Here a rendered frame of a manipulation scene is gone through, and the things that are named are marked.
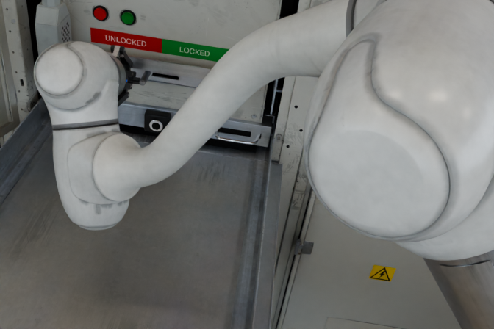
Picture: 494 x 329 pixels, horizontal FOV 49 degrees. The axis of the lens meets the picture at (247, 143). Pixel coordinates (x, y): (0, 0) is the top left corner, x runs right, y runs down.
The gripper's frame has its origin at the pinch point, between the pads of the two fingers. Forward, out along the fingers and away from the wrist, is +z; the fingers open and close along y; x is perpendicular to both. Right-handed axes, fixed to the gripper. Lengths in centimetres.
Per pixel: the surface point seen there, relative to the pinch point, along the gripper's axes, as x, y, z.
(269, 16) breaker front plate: 27.6, -17.6, -1.9
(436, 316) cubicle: 88, 53, 32
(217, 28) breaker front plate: 17.0, -13.8, 0.3
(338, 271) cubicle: 57, 43, 26
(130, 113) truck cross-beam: -1.7, 8.1, 11.6
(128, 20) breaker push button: -2.1, -12.5, 0.0
